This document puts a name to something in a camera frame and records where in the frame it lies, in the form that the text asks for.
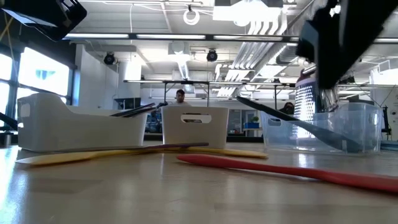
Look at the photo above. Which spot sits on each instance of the black slotted spoon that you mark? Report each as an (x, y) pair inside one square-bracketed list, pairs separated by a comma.
[(264, 109)]

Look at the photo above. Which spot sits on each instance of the large white plastic bin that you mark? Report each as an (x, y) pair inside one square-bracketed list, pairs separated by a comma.
[(77, 130)]

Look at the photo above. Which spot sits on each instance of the purple iridescent knife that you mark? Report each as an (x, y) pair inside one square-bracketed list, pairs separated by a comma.
[(186, 145), (133, 110)]

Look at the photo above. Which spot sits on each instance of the purple utensils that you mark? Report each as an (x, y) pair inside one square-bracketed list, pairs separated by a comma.
[(140, 114)]

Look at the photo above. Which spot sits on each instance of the red silicone spatula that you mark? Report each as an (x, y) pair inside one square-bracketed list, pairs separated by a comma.
[(280, 170)]

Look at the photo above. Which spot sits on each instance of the small white plastic bin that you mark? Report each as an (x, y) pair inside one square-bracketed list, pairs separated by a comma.
[(196, 133)]

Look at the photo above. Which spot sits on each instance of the large window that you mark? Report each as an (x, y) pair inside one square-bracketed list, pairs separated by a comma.
[(43, 71)]

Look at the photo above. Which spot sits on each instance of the black ceiling spotlight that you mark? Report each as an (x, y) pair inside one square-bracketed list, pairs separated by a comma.
[(109, 58), (212, 55)]

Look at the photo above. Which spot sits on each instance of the silver ceiling ducts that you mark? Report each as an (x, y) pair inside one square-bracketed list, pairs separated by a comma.
[(258, 53)]

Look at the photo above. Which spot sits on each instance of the person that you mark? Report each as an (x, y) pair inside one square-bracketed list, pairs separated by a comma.
[(180, 98), (287, 109)]

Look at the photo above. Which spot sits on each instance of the clear plastic bin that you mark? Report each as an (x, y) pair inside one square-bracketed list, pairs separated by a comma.
[(357, 130)]

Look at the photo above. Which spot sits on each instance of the black equipment stand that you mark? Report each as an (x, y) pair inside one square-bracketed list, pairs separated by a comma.
[(385, 121)]

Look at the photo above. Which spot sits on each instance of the white ceiling light panel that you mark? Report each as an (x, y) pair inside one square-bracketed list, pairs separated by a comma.
[(245, 11)]

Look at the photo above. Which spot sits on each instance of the black background monitor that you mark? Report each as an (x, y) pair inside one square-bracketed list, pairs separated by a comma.
[(127, 103)]

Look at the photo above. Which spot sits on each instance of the overhead LED light bar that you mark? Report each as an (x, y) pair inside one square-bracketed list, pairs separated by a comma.
[(171, 36)]

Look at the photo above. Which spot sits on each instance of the blue storage box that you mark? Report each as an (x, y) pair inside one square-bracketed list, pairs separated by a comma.
[(250, 125)]

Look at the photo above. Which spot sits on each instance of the yellow silicone spatula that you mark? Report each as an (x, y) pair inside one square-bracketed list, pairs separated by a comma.
[(233, 152), (62, 158)]

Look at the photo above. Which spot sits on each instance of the black-framed background table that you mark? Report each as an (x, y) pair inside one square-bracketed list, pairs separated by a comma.
[(199, 82)]

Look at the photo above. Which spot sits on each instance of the black aluminium rig frame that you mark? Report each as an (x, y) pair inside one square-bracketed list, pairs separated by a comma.
[(7, 119)]

